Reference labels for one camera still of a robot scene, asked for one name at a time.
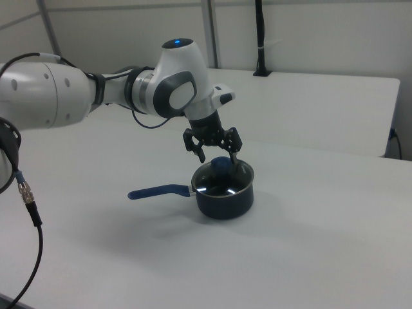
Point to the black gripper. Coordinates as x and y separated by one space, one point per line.
207 128

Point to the glass lid with blue knob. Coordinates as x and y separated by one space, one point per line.
220 164

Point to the dark blue saucepan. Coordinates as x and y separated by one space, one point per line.
225 206

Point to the white side table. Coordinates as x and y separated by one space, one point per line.
305 106

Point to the black stand pole white band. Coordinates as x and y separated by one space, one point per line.
260 32

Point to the grey metal partition post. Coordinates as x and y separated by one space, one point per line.
51 29
210 32

